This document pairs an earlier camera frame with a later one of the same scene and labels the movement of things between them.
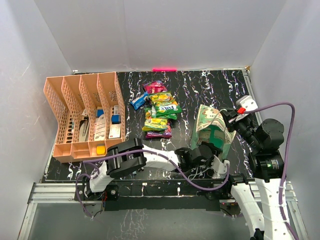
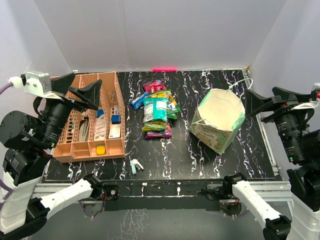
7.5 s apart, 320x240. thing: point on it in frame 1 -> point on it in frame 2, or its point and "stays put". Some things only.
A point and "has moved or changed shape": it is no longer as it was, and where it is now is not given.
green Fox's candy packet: x=167 y=110 -> x=173 y=108
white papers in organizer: x=114 y=130 stays put
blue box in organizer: x=116 y=119 stays put
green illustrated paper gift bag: x=210 y=127 has moved or changed shape
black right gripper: x=228 y=114 -> x=253 y=103
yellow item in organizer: x=100 y=149 stays put
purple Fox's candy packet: x=155 y=87 stays put
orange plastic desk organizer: x=89 y=111 stays put
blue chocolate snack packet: x=139 y=101 stays put
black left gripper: x=214 y=151 -> x=90 y=94
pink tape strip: x=164 y=69 stays put
